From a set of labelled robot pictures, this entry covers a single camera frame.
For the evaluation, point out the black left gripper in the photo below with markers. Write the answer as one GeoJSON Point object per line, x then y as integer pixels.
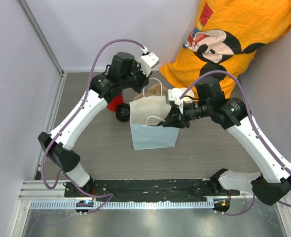
{"type": "Point", "coordinates": [145, 81]}

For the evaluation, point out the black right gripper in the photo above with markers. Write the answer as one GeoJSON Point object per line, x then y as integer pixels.
{"type": "Point", "coordinates": [173, 119]}

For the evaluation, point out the light blue paper bag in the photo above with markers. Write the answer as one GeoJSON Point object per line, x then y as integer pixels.
{"type": "Point", "coordinates": [145, 116]}

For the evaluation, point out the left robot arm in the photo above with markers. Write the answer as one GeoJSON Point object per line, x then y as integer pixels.
{"type": "Point", "coordinates": [124, 72]}

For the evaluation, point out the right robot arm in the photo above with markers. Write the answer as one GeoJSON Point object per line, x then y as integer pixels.
{"type": "Point", "coordinates": [273, 181]}

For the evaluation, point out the stack of cardboard cup carriers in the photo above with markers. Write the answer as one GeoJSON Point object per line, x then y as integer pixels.
{"type": "Point", "coordinates": [154, 90]}

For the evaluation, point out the stack of paper cups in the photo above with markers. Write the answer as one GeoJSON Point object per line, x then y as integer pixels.
{"type": "Point", "coordinates": [188, 95]}

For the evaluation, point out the stack of black lids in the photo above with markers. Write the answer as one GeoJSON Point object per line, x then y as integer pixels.
{"type": "Point", "coordinates": [123, 112]}

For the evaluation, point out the red straw holder cup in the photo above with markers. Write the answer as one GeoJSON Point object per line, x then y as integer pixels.
{"type": "Point", "coordinates": [116, 101]}

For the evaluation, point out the orange Mickey Mouse cloth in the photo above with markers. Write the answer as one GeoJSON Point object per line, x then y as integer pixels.
{"type": "Point", "coordinates": [226, 36]}

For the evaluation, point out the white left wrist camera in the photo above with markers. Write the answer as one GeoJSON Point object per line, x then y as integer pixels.
{"type": "Point", "coordinates": [148, 61]}

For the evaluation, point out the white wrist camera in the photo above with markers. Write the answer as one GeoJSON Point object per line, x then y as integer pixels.
{"type": "Point", "coordinates": [148, 61]}
{"type": "Point", "coordinates": [173, 96]}

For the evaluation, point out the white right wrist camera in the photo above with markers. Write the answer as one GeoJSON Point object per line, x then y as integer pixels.
{"type": "Point", "coordinates": [173, 96]}

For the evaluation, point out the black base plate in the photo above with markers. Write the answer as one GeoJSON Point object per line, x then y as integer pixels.
{"type": "Point", "coordinates": [151, 194]}

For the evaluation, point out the aluminium frame rail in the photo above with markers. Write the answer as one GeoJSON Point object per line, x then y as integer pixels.
{"type": "Point", "coordinates": [40, 35]}

